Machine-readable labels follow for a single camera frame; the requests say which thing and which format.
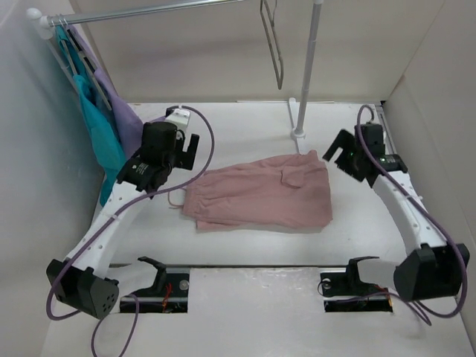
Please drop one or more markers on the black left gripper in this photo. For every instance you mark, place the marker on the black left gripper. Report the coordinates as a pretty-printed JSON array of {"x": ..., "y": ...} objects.
[{"x": 186, "y": 158}]

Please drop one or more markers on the silver horizontal rack rail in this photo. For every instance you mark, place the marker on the silver horizontal rack rail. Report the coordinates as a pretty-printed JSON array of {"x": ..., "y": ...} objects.
[{"x": 80, "y": 18}]

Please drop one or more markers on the grey clothes hanger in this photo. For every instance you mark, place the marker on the grey clothes hanger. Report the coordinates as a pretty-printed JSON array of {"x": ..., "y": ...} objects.
[{"x": 267, "y": 18}]

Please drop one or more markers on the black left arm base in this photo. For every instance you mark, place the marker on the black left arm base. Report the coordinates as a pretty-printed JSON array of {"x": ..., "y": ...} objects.
[{"x": 172, "y": 298}]

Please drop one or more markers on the purple hanging garment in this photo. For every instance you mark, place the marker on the purple hanging garment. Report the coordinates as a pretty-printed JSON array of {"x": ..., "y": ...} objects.
[{"x": 129, "y": 125}]

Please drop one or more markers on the grey hanger with purple garment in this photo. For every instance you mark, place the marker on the grey hanger with purple garment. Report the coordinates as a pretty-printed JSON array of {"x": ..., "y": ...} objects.
[{"x": 90, "y": 66}]

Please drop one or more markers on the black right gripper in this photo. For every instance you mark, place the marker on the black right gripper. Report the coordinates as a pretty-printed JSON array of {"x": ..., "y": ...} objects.
[{"x": 344, "y": 140}]

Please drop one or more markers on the pink trousers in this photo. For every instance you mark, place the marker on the pink trousers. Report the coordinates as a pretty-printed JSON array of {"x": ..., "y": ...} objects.
[{"x": 284, "y": 191}]

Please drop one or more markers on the white rack corner joint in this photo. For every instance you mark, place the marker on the white rack corner joint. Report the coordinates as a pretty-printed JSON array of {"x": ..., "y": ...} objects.
[{"x": 40, "y": 23}]

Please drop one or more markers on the grey hanger with teal garment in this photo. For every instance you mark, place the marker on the grey hanger with teal garment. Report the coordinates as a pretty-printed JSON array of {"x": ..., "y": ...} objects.
[{"x": 70, "y": 53}]

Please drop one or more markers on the grey vertical rack pole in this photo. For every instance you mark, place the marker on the grey vertical rack pole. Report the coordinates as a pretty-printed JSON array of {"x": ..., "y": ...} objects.
[{"x": 309, "y": 61}]

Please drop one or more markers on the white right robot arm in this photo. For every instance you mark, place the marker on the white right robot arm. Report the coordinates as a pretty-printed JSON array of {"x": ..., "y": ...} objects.
[{"x": 432, "y": 268}]

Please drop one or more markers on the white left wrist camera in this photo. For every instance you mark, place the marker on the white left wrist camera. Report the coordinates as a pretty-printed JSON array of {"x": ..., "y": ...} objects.
[{"x": 179, "y": 117}]

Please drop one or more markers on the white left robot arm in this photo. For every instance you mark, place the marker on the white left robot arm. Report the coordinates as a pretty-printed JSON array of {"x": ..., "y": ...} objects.
[{"x": 84, "y": 280}]

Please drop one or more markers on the teal hanging garment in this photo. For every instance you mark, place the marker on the teal hanging garment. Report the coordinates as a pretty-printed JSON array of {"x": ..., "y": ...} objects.
[{"x": 106, "y": 146}]

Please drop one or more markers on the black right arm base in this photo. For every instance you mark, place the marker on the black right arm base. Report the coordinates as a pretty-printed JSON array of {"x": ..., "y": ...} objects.
[{"x": 342, "y": 295}]

